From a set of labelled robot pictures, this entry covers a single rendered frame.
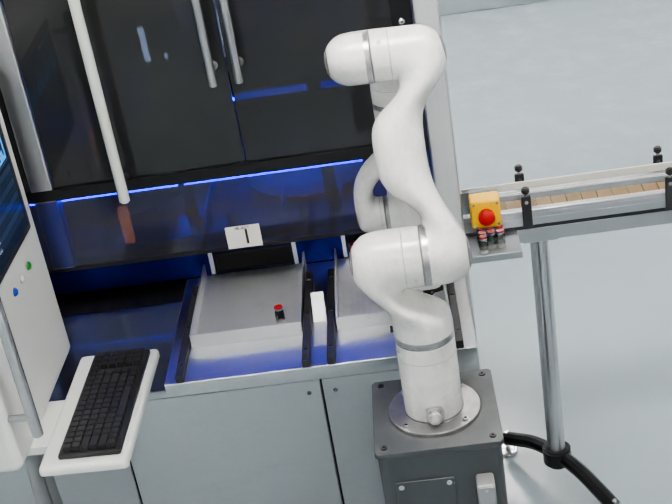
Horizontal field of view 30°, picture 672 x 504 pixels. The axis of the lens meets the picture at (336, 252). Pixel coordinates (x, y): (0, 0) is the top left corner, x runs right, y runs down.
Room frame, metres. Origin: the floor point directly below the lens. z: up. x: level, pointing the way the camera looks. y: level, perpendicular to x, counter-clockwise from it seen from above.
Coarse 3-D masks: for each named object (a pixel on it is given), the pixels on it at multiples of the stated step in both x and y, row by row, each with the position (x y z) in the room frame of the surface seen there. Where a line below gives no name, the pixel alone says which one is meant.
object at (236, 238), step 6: (228, 228) 2.74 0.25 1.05; (234, 228) 2.74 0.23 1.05; (240, 228) 2.74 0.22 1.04; (246, 228) 2.74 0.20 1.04; (252, 228) 2.74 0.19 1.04; (258, 228) 2.73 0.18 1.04; (228, 234) 2.74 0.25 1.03; (234, 234) 2.74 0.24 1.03; (240, 234) 2.74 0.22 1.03; (252, 234) 2.74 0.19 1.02; (258, 234) 2.73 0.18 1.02; (228, 240) 2.74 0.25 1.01; (234, 240) 2.74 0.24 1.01; (240, 240) 2.74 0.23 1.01; (246, 240) 2.74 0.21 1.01; (252, 240) 2.74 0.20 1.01; (258, 240) 2.73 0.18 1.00; (228, 246) 2.74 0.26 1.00; (234, 246) 2.74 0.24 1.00; (240, 246) 2.74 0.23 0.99; (246, 246) 2.74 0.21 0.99
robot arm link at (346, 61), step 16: (352, 32) 2.29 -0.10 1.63; (336, 48) 2.25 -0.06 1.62; (352, 48) 2.24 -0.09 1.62; (368, 48) 2.23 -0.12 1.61; (336, 64) 2.24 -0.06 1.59; (352, 64) 2.23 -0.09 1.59; (368, 64) 2.22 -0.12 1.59; (336, 80) 2.25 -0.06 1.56; (352, 80) 2.24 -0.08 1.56; (368, 80) 2.24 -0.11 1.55; (384, 96) 2.39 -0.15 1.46
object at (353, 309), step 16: (336, 256) 2.77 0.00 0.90; (336, 272) 2.68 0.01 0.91; (336, 288) 2.59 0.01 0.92; (352, 288) 2.64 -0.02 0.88; (336, 304) 2.52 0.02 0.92; (352, 304) 2.56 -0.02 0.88; (368, 304) 2.55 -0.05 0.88; (448, 304) 2.44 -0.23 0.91; (336, 320) 2.46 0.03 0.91; (352, 320) 2.46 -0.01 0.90; (368, 320) 2.45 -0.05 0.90; (384, 320) 2.45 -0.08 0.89
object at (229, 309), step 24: (216, 288) 2.75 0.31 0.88; (240, 288) 2.73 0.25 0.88; (264, 288) 2.71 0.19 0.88; (288, 288) 2.69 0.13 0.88; (216, 312) 2.63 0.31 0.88; (240, 312) 2.61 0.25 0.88; (264, 312) 2.59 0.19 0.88; (288, 312) 2.58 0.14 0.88; (192, 336) 2.49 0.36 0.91; (216, 336) 2.49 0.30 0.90; (240, 336) 2.48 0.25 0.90; (264, 336) 2.48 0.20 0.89
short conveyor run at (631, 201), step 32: (512, 192) 2.90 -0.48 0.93; (544, 192) 2.81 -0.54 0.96; (576, 192) 2.80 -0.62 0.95; (608, 192) 2.82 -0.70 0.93; (640, 192) 2.79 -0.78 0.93; (512, 224) 2.79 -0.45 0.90; (544, 224) 2.79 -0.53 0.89; (576, 224) 2.78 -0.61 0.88; (608, 224) 2.77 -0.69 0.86; (640, 224) 2.77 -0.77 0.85
